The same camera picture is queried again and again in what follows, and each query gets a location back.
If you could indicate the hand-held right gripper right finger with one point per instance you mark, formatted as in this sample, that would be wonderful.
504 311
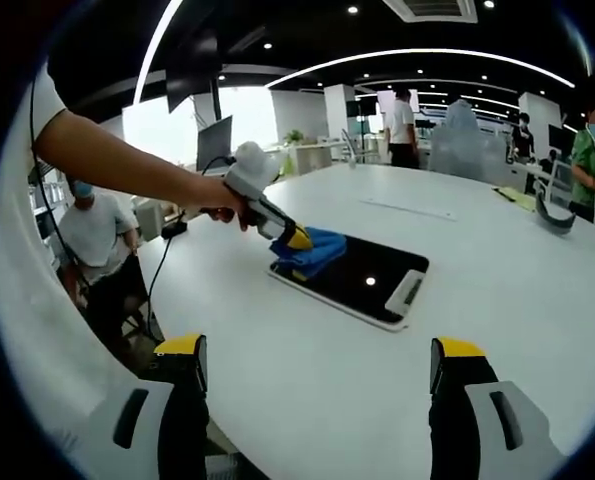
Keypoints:
452 415

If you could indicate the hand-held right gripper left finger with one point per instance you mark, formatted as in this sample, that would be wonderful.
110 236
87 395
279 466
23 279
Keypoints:
182 410

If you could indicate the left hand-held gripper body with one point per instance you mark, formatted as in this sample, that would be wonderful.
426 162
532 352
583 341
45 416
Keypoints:
252 167

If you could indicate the blue cleaning cloth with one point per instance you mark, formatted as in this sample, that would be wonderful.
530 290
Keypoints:
322 250

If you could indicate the black tablet white frame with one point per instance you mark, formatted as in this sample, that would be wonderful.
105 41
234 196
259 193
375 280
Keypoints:
367 260

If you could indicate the person's left hand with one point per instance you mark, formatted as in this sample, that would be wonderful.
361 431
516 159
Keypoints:
217 197

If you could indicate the black desk monitor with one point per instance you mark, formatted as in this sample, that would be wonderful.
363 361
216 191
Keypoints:
214 142

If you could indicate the potted green plant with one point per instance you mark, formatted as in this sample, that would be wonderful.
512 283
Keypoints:
293 137

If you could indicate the black power adapter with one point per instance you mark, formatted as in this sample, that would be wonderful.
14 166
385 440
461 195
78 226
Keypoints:
174 231

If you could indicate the slim grey chair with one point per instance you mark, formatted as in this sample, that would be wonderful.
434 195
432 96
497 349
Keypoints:
352 147

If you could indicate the hanging black screen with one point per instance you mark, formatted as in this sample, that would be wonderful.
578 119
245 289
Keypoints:
192 75

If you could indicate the person's white shirt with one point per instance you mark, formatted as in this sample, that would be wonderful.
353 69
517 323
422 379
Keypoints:
27 300

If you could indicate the grey translucent chair back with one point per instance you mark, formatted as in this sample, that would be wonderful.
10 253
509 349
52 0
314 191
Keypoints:
467 152

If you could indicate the grey curved band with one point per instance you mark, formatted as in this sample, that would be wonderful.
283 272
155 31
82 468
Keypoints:
557 225

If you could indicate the yellow paper sheet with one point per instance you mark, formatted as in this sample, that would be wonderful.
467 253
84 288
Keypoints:
514 197

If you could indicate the ceiling air vent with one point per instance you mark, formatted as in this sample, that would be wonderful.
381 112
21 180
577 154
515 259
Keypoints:
432 9

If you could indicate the white mesh office chair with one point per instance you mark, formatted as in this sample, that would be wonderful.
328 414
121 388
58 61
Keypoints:
559 180

